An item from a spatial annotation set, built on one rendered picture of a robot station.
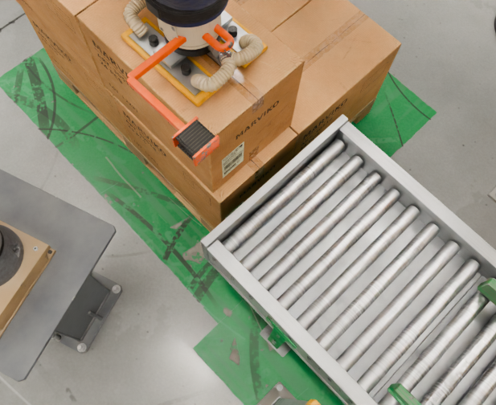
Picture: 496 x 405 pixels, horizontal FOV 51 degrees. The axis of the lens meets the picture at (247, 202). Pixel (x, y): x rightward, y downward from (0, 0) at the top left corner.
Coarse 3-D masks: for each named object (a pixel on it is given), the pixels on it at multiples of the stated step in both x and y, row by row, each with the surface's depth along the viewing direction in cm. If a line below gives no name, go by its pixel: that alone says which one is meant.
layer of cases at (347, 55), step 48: (240, 0) 214; (288, 0) 214; (336, 0) 215; (48, 48) 231; (336, 48) 207; (384, 48) 207; (96, 96) 222; (336, 96) 199; (144, 144) 213; (288, 144) 192; (192, 192) 206; (240, 192) 192
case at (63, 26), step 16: (16, 0) 209; (32, 0) 188; (48, 0) 171; (64, 0) 162; (80, 0) 162; (96, 0) 163; (32, 16) 207; (48, 16) 186; (64, 16) 169; (48, 32) 205; (64, 32) 185; (80, 32) 168; (80, 48) 183
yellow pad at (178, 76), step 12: (132, 36) 155; (144, 36) 155; (156, 36) 152; (144, 48) 154; (192, 60) 153; (168, 72) 152; (180, 72) 151; (192, 72) 151; (204, 72) 152; (180, 84) 150; (192, 96) 149; (204, 96) 149
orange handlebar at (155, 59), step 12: (216, 24) 143; (180, 36) 142; (204, 36) 142; (228, 36) 142; (168, 48) 140; (216, 48) 141; (228, 48) 141; (156, 60) 139; (132, 72) 137; (144, 72) 139; (132, 84) 136; (144, 96) 135; (156, 108) 134; (168, 120) 133
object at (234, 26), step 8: (232, 24) 157; (240, 24) 158; (232, 32) 154; (240, 32) 156; (248, 32) 157; (224, 40) 155; (232, 48) 155; (240, 48) 154; (264, 48) 155; (248, 64) 155
